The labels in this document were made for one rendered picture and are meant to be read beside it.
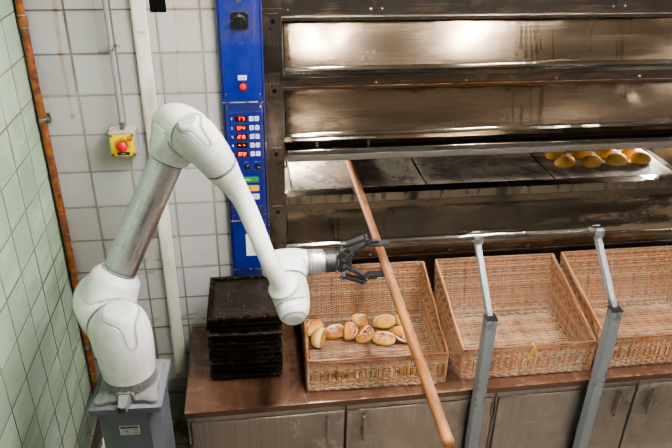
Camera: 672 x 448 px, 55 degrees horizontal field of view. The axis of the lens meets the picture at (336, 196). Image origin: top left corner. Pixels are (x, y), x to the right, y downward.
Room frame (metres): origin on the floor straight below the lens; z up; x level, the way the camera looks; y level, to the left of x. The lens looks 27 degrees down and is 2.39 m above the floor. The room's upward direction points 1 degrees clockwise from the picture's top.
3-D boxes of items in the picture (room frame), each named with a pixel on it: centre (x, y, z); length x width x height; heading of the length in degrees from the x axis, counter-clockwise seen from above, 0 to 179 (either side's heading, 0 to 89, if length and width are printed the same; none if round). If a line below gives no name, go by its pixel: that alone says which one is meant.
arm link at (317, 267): (1.85, 0.06, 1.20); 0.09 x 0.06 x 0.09; 8
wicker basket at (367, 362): (2.15, -0.15, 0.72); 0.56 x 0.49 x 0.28; 97
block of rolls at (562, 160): (3.02, -1.20, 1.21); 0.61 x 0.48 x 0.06; 8
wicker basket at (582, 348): (2.24, -0.74, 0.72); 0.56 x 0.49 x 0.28; 97
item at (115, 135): (2.25, 0.80, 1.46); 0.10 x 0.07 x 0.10; 98
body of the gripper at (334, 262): (1.86, -0.01, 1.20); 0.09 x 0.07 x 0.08; 98
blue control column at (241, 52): (3.27, 0.49, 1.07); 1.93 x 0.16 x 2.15; 8
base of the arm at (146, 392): (1.45, 0.60, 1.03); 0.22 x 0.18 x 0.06; 6
